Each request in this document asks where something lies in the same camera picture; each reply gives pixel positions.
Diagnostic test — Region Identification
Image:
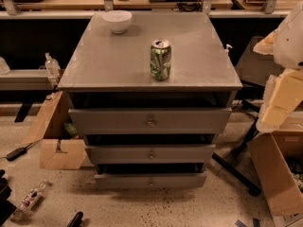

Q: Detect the black power adapter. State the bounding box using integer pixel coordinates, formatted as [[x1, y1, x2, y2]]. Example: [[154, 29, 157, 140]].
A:
[[6, 148, 27, 162]]

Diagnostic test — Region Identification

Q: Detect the clear container far left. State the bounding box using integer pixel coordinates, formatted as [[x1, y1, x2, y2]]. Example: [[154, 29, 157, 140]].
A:
[[0, 57, 10, 74]]

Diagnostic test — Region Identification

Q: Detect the grey middle drawer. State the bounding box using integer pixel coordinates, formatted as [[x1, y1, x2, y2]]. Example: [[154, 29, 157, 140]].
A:
[[85, 144, 215, 165]]

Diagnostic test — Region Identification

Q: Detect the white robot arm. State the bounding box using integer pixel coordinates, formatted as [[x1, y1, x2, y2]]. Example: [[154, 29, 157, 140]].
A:
[[254, 2, 303, 132]]

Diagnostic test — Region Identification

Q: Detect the grey bottom drawer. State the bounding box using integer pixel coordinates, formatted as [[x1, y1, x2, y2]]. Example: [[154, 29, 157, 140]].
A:
[[95, 173, 206, 189]]

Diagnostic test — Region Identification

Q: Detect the clear bottle on floor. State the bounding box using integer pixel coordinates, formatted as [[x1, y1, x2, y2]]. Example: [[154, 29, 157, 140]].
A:
[[11, 180, 51, 219]]

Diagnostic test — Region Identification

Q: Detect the black folding table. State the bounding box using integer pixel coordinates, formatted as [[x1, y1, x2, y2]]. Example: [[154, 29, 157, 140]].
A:
[[212, 36, 282, 196]]

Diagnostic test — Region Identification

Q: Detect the white ceramic bowl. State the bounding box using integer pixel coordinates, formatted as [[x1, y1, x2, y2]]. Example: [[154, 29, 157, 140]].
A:
[[102, 10, 133, 34]]

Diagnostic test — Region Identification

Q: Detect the grey drawer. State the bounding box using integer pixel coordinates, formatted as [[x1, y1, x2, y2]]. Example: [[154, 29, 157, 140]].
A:
[[85, 144, 215, 165], [95, 173, 206, 189], [69, 108, 231, 135]]

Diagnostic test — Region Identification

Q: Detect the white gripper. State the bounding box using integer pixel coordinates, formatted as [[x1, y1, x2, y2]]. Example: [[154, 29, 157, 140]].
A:
[[257, 69, 303, 132]]

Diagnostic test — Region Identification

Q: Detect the open cardboard box left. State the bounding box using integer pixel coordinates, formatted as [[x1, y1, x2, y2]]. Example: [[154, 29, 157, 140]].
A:
[[23, 92, 87, 170]]

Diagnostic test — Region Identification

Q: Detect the open cardboard box right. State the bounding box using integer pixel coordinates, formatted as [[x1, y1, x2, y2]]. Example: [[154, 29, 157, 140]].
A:
[[248, 117, 303, 227]]

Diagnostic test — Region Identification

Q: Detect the small white pump bottle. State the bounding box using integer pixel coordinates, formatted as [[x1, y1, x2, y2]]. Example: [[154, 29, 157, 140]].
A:
[[224, 44, 233, 55]]

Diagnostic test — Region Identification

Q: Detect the grey top drawer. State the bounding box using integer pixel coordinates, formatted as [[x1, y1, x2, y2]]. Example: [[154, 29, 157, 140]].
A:
[[69, 108, 231, 135]]

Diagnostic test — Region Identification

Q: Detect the clear bottle on shelf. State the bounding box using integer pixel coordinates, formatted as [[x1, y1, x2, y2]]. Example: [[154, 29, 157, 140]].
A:
[[45, 53, 61, 77]]

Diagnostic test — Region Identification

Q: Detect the black equipment left edge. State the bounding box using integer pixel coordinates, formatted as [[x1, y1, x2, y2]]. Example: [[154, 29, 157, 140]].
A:
[[0, 169, 16, 227]]

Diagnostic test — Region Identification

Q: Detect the low grey shelf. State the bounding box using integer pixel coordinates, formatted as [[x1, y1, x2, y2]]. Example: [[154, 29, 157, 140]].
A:
[[0, 69, 58, 91]]

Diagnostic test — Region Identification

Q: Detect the green soda can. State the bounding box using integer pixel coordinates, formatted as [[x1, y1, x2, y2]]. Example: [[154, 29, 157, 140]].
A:
[[150, 39, 171, 80]]

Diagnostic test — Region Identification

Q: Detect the black object bottom edge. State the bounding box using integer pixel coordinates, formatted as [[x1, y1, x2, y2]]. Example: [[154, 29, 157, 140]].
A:
[[66, 212, 83, 227]]

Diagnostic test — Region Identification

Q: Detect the grey drawer cabinet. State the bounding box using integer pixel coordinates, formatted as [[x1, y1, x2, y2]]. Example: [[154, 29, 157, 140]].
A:
[[59, 11, 241, 174]]

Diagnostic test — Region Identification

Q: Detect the open cardboard box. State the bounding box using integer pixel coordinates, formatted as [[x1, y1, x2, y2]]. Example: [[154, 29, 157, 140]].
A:
[[248, 117, 303, 227], [23, 92, 87, 170]]

